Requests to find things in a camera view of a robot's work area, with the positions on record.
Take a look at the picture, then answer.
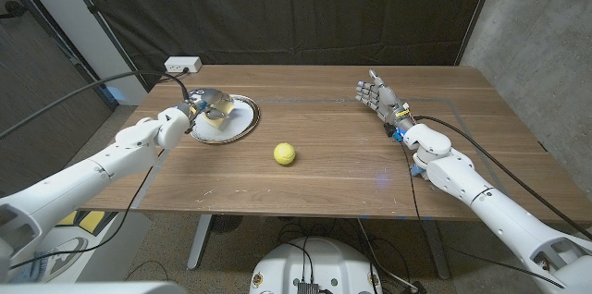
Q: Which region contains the white robot torso edge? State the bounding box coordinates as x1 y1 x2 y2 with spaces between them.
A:
0 280 187 294

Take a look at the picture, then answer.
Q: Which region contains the yellow floor item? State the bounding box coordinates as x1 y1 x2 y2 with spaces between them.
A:
57 210 117 235

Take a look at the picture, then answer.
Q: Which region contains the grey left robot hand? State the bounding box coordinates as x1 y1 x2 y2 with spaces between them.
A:
184 88 235 122

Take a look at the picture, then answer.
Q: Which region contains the black base cable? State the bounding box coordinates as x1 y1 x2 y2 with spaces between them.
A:
276 224 316 282

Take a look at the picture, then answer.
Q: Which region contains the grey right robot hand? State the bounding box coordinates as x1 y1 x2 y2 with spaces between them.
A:
354 68 416 134

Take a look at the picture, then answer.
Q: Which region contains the grey table leg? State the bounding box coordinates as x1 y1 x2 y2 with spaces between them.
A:
423 219 452 280
186 214 214 271

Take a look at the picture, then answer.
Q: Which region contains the black round floor fan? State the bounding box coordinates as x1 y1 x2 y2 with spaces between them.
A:
210 214 244 235

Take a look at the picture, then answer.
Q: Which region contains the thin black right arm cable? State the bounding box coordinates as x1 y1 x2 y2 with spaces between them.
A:
400 140 566 290

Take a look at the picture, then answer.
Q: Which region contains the black backdrop curtain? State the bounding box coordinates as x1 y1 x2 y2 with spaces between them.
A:
68 0 496 92

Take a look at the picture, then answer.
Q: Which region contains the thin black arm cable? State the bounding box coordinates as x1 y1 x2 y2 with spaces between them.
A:
400 140 566 290
8 148 167 270

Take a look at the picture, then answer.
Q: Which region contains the person's blue jeans leg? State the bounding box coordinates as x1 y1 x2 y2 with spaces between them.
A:
8 250 48 284

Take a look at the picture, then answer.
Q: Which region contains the white floor box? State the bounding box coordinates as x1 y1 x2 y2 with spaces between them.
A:
41 210 154 284

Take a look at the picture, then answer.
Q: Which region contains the black door handle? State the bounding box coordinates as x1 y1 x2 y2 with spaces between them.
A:
0 0 29 19

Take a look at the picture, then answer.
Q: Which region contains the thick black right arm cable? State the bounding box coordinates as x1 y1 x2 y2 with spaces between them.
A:
413 115 592 242

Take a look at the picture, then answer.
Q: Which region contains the white power strip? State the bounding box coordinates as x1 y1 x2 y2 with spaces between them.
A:
164 55 204 74

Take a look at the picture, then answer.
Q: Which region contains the pale yellow sponge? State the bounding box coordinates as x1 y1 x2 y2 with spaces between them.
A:
203 99 236 131

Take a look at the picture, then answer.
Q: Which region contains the black power cord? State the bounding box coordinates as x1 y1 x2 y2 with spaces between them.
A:
158 67 191 84

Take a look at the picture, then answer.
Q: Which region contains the grey floor cable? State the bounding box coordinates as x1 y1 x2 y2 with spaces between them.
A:
355 217 413 291

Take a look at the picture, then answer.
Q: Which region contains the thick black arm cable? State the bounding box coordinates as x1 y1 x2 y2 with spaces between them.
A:
413 115 592 242
0 70 191 141

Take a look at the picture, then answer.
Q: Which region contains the black power adapter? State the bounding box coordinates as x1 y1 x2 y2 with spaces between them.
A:
401 280 429 294

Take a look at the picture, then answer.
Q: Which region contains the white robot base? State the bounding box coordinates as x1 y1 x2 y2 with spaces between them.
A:
249 237 384 294

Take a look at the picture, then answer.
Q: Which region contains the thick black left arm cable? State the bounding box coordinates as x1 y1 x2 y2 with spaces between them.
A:
0 70 191 141

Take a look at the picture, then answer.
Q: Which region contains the black backdrop stand pole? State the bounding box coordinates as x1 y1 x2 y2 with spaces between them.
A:
455 0 503 67
57 0 150 92

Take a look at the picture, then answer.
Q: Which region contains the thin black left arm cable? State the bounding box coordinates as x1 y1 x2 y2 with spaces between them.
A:
8 148 167 270

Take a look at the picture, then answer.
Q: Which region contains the white paper plate dark rim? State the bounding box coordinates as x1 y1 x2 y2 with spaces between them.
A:
189 94 261 145

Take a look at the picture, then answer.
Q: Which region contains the yellow tennis ball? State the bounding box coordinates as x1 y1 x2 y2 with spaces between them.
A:
273 141 297 166

